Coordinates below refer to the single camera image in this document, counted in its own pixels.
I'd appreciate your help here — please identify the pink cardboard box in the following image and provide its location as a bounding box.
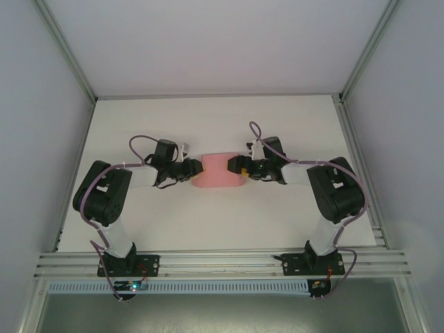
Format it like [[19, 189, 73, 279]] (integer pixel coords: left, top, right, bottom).
[[191, 152, 246, 190]]

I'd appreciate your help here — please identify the circuit board with green light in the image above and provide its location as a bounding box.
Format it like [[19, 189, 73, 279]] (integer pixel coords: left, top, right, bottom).
[[114, 281, 149, 293]]

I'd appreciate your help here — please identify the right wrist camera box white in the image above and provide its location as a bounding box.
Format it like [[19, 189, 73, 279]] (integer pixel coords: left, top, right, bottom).
[[246, 137, 266, 162]]

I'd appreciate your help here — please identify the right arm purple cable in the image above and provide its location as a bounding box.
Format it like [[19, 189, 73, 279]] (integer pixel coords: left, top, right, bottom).
[[248, 121, 369, 302]]

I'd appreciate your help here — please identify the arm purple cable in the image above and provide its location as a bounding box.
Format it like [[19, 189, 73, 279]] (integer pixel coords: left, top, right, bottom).
[[78, 135, 161, 305], [248, 121, 369, 302]]

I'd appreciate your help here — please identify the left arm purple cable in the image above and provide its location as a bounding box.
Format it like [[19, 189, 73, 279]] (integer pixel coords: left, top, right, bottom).
[[78, 135, 161, 305]]

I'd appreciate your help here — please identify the aluminium table side rail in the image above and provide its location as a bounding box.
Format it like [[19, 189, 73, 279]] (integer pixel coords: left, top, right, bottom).
[[51, 99, 99, 253], [334, 95, 391, 250]]

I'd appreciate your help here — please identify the aluminium mounting rail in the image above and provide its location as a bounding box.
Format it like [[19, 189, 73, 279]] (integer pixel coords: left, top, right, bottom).
[[33, 250, 413, 279]]

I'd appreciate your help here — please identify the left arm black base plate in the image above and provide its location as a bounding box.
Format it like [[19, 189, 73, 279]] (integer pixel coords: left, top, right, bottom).
[[96, 254, 161, 278]]

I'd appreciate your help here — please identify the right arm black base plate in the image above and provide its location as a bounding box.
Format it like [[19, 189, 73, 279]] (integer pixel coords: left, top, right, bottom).
[[282, 253, 346, 278]]

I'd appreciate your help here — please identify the white slotted cable duct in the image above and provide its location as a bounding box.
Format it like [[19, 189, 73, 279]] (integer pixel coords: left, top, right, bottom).
[[46, 280, 310, 296]]

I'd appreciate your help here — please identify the aluminium frame post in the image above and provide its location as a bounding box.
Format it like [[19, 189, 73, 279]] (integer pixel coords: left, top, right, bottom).
[[339, 0, 402, 104], [33, 0, 99, 103]]

